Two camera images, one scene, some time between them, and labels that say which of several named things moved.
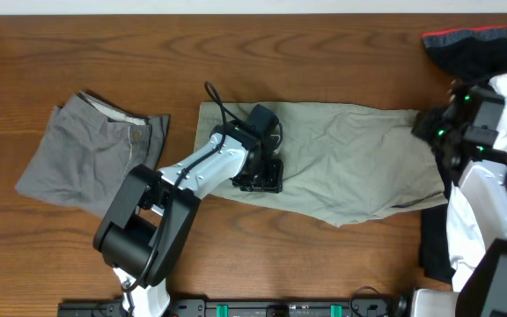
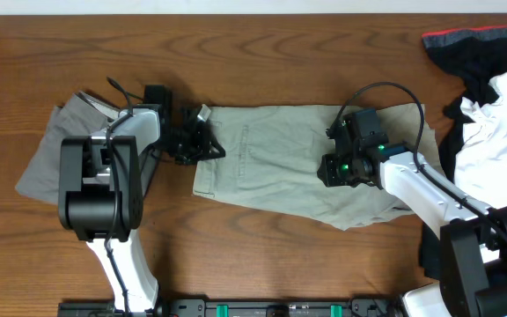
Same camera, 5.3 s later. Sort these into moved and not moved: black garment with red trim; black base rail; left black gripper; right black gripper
Moved: left black gripper; right black gripper
Not moved: black garment with red trim; black base rail
